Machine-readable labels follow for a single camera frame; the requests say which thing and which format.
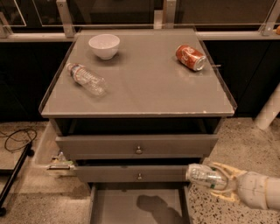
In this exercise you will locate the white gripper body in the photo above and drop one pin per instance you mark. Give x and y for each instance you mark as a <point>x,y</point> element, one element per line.
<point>251,186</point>

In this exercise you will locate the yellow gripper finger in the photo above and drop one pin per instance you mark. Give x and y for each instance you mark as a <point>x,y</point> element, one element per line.
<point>229,173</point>
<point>228,195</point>

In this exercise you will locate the green silver 7up can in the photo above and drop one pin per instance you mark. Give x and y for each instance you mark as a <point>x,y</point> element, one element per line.
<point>206,176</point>

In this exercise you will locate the grey top drawer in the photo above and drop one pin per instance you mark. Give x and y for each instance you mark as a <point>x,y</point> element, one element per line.
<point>136,146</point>

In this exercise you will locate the grey drawer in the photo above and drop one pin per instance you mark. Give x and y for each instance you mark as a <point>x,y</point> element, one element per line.
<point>136,146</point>
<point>139,203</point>
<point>132,173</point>

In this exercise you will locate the grey bottom drawer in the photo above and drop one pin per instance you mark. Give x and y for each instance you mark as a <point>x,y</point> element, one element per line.
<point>139,203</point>

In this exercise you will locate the grey drawer cabinet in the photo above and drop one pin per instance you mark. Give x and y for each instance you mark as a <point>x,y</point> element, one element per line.
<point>149,93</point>

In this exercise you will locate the grey middle drawer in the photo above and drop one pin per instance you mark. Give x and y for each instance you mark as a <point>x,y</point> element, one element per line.
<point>132,173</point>

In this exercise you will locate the red cola can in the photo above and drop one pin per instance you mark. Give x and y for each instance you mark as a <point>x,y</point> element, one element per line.
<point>191,57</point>

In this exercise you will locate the white pole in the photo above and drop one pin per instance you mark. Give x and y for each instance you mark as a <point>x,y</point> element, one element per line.
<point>269,111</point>

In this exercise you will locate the clear plastic water bottle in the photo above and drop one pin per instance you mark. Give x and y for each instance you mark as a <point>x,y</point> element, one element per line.
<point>92,82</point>

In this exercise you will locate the white ceramic bowl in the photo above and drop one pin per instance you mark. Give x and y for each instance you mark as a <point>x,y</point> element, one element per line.
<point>104,46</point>

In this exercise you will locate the clear plastic storage bin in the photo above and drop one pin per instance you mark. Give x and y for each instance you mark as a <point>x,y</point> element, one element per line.
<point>49,157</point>

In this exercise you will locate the black stand base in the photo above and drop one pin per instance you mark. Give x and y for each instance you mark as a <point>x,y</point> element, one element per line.
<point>11,175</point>

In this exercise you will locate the metal railing frame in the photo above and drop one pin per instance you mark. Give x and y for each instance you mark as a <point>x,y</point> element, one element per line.
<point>40,20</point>

